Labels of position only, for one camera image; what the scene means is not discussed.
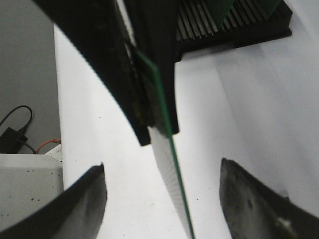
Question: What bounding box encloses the black power adapter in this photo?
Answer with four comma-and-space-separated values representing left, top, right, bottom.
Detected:
0, 127, 28, 154

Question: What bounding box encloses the white speckled box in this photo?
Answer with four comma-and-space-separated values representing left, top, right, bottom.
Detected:
0, 144, 64, 231

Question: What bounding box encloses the black slotted board rack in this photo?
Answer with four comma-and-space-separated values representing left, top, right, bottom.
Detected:
175, 0, 293, 62

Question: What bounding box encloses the black cable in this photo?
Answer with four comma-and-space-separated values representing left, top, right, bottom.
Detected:
0, 105, 37, 153

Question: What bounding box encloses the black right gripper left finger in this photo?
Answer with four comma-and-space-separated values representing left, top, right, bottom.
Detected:
35, 0, 151, 146

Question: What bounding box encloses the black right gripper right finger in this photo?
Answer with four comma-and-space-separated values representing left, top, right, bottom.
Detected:
124, 0, 179, 134

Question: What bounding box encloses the green circuit board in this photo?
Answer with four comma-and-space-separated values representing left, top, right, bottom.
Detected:
207, 0, 234, 29
132, 47, 195, 239

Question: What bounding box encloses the orange cable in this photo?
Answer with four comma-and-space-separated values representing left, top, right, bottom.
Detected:
36, 138, 62, 154

